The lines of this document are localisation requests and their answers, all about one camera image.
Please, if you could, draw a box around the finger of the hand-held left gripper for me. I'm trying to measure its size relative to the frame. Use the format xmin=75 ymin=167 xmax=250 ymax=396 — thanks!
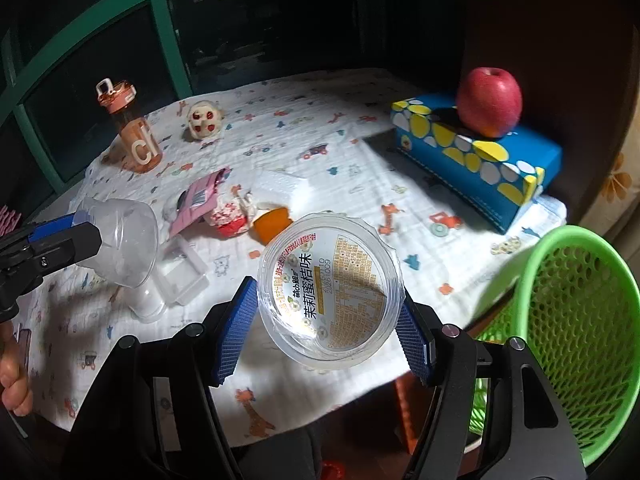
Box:
xmin=30 ymin=222 xmax=104 ymax=281
xmin=27 ymin=212 xmax=94 ymax=245

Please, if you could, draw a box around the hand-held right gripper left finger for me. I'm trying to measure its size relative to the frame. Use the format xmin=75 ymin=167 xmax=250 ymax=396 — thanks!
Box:
xmin=62 ymin=276 xmax=261 ymax=480

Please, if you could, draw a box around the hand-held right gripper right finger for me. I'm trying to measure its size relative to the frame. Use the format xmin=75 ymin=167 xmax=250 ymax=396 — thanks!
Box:
xmin=394 ymin=294 xmax=588 ymax=480

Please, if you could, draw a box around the clear labelled plastic cup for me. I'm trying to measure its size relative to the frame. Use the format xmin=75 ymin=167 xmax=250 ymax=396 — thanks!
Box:
xmin=257 ymin=213 xmax=406 ymax=372

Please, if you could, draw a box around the orange peel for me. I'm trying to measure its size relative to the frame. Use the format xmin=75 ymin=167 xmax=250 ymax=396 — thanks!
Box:
xmin=252 ymin=206 xmax=293 ymax=246

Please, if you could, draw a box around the red white wrapper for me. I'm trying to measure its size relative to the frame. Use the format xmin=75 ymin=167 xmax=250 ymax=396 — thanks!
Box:
xmin=207 ymin=187 xmax=258 ymax=236

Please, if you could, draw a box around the green plastic basket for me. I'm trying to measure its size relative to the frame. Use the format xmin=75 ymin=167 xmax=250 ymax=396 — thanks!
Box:
xmin=467 ymin=225 xmax=640 ymax=471

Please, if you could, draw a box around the person's left hand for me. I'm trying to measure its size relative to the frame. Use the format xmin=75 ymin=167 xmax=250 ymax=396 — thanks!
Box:
xmin=0 ymin=321 xmax=35 ymax=417

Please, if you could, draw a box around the clear rectangular plastic tray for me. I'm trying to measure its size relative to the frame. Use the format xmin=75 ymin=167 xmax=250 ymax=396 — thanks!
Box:
xmin=155 ymin=237 xmax=210 ymax=307

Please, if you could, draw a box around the small translucent plastic cup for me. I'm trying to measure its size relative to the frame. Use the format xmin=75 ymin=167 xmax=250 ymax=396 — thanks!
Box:
xmin=131 ymin=284 xmax=166 ymax=324

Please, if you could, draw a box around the orange water bottle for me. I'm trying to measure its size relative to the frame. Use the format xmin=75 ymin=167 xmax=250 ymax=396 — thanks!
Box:
xmin=96 ymin=78 xmax=163 ymax=173

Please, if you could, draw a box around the pink snack wrapper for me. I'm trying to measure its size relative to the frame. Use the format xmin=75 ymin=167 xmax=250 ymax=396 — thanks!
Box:
xmin=167 ymin=167 xmax=232 ymax=238

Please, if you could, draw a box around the white plastic box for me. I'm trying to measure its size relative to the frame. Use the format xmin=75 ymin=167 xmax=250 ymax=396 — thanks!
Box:
xmin=250 ymin=170 xmax=313 ymax=211

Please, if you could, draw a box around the blue dotted tissue box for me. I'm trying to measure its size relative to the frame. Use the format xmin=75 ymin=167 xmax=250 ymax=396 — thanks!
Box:
xmin=391 ymin=94 xmax=563 ymax=235

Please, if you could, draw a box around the white skull toy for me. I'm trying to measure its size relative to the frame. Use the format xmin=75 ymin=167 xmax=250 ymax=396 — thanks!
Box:
xmin=186 ymin=100 xmax=224 ymax=142

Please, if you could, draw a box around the printed blanket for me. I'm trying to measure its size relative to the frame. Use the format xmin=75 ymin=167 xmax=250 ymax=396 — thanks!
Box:
xmin=20 ymin=67 xmax=568 ymax=448

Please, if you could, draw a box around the red apple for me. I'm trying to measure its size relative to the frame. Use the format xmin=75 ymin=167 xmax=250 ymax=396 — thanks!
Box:
xmin=456 ymin=66 xmax=523 ymax=138

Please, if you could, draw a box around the brown curtain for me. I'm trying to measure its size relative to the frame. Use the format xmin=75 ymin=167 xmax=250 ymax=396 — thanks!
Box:
xmin=465 ymin=0 xmax=640 ymax=226

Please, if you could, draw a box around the green window frame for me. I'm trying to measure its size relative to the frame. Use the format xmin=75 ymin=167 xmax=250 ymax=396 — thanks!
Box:
xmin=0 ymin=0 xmax=401 ymax=201

